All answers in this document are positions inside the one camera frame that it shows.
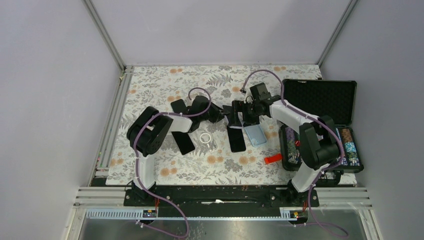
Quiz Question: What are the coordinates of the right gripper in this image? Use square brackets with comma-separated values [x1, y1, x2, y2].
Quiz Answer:
[228, 100, 261, 128]

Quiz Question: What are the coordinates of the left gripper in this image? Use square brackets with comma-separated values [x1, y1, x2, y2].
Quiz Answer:
[198, 100, 229, 124]

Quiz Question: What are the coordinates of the black smartphone from blue case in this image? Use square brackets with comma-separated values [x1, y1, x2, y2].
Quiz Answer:
[226, 126, 246, 153]

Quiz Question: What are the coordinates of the phone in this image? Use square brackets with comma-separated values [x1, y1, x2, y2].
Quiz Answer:
[243, 124, 267, 147]
[229, 125, 244, 130]

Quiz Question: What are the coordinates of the small black smartphone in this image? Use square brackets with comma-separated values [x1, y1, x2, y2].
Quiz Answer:
[170, 99, 190, 117]

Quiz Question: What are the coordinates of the large black smartphone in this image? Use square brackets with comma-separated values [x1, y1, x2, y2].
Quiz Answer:
[171, 131, 195, 156]

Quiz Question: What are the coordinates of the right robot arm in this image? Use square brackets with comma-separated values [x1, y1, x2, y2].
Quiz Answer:
[224, 83, 345, 206]

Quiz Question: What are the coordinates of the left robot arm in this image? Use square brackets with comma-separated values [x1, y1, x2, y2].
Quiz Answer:
[126, 95, 229, 206]

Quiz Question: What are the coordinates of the black poker chip case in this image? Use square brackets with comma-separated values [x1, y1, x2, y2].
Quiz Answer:
[283, 79, 364, 173]

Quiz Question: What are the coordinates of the floral tablecloth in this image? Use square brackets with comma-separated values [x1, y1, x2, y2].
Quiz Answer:
[105, 64, 323, 186]

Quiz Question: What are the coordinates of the red plastic piece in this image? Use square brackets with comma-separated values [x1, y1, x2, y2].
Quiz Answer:
[263, 153, 283, 165]

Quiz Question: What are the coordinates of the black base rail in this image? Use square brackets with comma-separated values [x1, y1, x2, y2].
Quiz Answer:
[123, 185, 320, 218]

